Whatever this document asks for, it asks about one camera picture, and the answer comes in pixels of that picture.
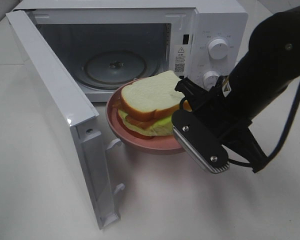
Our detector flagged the white microwave door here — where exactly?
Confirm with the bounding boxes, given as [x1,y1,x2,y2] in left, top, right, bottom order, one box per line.
[6,10,125,229]

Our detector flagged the white timer knob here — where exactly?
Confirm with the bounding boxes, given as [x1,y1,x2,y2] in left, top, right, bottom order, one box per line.
[203,70,220,90]

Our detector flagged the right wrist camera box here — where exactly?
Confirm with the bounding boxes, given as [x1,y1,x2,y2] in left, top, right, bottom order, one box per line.
[171,109,230,174]

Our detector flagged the white microwave oven body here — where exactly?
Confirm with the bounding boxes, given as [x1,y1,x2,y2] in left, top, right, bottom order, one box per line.
[11,0,248,102]

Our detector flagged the white warning label sticker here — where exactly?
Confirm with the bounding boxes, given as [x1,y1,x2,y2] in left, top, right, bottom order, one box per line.
[174,45,187,74]

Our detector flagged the white bread sandwich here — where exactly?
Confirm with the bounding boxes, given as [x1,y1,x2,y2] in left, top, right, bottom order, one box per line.
[112,70,185,139]

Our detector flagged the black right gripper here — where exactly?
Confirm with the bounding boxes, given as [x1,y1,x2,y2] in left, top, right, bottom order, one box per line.
[174,77,268,173]

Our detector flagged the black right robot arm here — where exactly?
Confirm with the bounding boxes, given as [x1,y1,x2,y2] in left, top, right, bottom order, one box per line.
[172,6,300,174]

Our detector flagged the glass microwave turntable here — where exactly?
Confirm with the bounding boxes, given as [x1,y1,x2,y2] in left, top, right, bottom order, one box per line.
[83,50,147,89]

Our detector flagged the pink round plate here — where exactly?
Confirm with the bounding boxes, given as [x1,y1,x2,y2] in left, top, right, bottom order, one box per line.
[105,86,185,155]

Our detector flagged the upper white power knob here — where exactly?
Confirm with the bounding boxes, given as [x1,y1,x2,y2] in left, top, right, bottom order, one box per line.
[208,38,229,60]

